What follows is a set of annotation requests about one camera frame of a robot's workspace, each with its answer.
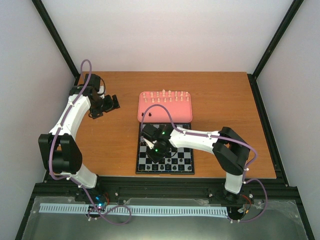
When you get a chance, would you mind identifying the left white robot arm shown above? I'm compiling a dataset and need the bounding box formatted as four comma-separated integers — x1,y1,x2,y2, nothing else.
38,86,120,202

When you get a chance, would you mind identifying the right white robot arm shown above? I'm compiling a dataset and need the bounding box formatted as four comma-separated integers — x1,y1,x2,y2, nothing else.
141,124,250,204

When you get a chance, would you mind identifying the left controller circuit board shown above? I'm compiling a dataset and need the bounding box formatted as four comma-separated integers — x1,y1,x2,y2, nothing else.
95,194,110,211

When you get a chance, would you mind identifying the black white chessboard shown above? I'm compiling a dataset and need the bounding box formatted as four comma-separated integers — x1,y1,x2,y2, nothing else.
135,138,195,175

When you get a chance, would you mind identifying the pink plastic tray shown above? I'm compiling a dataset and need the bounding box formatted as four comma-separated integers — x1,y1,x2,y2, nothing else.
137,89,193,123

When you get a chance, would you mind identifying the clear acrylic cover sheet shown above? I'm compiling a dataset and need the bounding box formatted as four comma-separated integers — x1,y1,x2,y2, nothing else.
22,197,308,240

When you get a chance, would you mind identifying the black aluminium frame base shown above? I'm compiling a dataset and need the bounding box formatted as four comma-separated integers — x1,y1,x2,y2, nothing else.
16,71,314,240

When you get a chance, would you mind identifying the light blue slotted cable duct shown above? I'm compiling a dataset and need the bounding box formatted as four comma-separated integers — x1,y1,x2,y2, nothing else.
38,203,228,218

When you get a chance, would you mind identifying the left black corner post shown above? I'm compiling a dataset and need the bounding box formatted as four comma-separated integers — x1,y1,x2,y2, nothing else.
31,0,80,80

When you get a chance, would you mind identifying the black corner post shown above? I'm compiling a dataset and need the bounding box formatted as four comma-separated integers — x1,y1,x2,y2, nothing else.
252,0,304,81
31,0,80,80

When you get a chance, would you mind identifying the right black corner post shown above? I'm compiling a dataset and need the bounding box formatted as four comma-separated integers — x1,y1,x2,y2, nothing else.
252,0,304,81

